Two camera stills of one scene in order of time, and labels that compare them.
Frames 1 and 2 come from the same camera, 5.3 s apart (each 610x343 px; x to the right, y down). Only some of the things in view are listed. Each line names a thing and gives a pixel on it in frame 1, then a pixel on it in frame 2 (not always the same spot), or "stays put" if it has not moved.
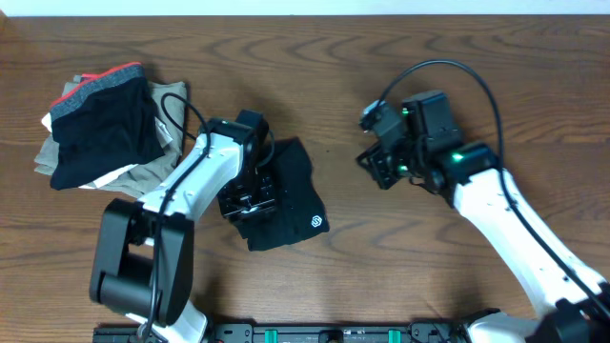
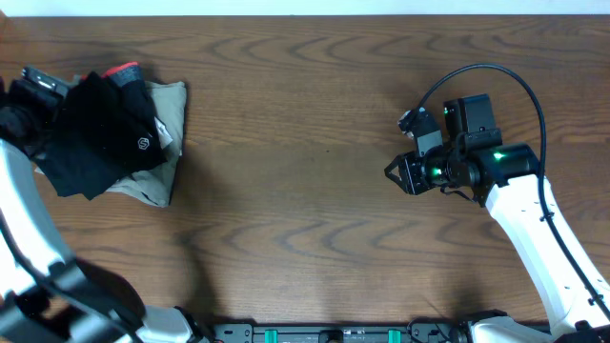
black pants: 299,211 -> 103,132
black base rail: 290,332 stays put
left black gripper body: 249,195 -> 30,117
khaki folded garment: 169,99 stays put
